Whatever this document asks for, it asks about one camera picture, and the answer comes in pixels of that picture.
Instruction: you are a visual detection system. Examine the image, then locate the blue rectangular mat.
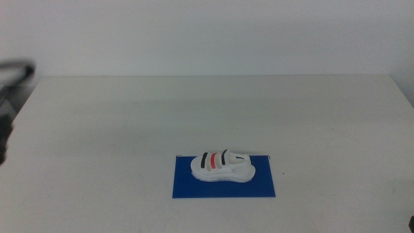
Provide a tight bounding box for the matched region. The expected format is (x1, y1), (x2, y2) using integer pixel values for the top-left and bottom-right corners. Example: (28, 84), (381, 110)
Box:
(171, 155), (276, 199)

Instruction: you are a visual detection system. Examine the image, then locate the white toy shoe with stripes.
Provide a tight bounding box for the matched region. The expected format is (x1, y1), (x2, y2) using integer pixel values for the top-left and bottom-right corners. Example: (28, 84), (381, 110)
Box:
(190, 149), (256, 183)

